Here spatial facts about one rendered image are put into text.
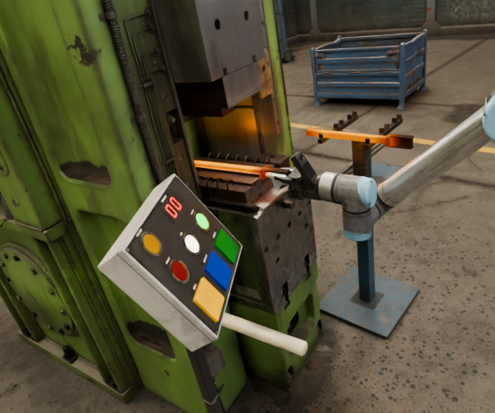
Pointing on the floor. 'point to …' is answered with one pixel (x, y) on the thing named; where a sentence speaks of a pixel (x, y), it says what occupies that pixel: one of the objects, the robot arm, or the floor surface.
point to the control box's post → (199, 363)
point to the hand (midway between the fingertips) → (270, 171)
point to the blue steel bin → (370, 67)
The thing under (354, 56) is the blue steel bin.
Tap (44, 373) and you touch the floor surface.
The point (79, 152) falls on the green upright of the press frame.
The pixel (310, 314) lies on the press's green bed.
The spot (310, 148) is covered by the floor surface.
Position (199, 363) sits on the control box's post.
